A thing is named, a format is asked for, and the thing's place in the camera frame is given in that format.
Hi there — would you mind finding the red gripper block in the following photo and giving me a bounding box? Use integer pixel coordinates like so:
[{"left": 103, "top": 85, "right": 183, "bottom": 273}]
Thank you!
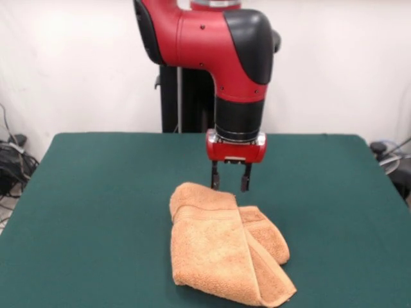
[{"left": 205, "top": 129, "right": 267, "bottom": 193}]

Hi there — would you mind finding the orange terry towel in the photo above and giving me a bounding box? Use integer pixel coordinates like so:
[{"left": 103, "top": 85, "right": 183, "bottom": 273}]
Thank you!
[{"left": 169, "top": 182, "right": 297, "bottom": 308}]

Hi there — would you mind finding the dark green table cloth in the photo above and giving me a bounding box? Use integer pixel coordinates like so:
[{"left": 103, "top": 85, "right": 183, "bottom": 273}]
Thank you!
[{"left": 0, "top": 133, "right": 411, "bottom": 308}]

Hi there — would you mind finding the grey black floor stand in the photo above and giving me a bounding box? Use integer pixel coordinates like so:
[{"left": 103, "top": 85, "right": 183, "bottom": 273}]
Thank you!
[{"left": 369, "top": 141, "right": 411, "bottom": 206}]

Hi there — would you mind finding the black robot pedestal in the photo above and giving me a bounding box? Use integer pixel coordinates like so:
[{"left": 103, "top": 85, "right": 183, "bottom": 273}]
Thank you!
[{"left": 153, "top": 30, "right": 283, "bottom": 134}]

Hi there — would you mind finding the blue cable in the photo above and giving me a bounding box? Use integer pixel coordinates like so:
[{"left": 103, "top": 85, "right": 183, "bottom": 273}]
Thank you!
[{"left": 378, "top": 137, "right": 411, "bottom": 155}]

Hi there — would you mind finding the black equipment with cables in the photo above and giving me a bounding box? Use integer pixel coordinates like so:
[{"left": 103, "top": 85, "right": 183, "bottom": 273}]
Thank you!
[{"left": 0, "top": 102, "right": 41, "bottom": 200}]

